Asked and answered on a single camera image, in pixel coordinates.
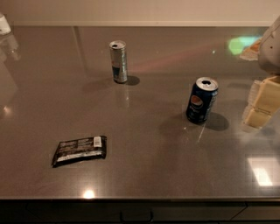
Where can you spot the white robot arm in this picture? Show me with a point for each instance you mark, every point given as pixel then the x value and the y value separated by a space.
pixel 269 54

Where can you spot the white container at corner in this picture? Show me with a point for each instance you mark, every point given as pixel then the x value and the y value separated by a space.
pixel 4 25

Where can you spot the dark drawer handle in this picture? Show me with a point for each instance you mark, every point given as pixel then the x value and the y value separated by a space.
pixel 136 218

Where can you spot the blue pepsi can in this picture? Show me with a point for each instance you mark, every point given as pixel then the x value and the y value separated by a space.
pixel 202 98

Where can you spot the black rxbar chocolate wrapper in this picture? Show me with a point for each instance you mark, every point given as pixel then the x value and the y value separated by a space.
pixel 72 151

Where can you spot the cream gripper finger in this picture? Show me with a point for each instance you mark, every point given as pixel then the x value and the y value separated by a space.
pixel 266 104
pixel 254 91

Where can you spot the silver red bull can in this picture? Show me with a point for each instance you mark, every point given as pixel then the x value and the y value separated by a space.
pixel 119 61

